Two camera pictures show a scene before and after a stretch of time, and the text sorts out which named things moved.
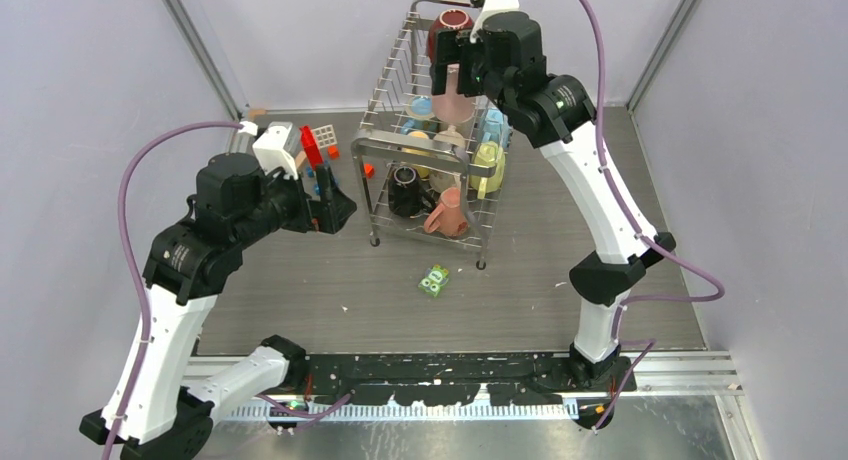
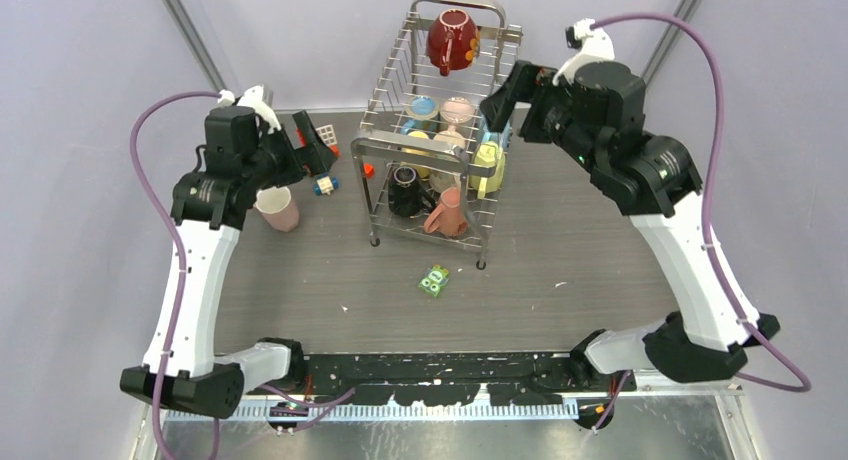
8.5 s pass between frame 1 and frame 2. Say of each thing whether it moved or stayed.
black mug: stayed
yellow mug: stayed
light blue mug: stayed
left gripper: moved
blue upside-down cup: stayed
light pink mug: moved
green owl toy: stayed
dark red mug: stayed
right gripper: moved
